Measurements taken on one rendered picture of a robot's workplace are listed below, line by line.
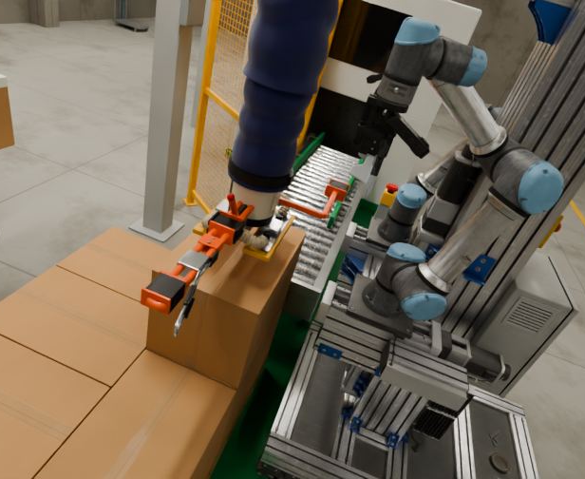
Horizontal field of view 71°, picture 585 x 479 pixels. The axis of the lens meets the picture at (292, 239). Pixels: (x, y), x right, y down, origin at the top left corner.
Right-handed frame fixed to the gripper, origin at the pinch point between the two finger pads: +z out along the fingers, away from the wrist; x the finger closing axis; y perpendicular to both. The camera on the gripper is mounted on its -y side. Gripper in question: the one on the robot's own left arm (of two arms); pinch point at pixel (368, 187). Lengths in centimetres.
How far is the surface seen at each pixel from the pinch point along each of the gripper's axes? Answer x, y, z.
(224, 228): -7.8, 35.6, 31.3
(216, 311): -7, 33, 64
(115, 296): -24, 84, 97
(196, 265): 11.7, 34.8, 32.1
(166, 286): 23, 36, 31
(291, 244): -52, 21, 58
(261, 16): -29, 44, -24
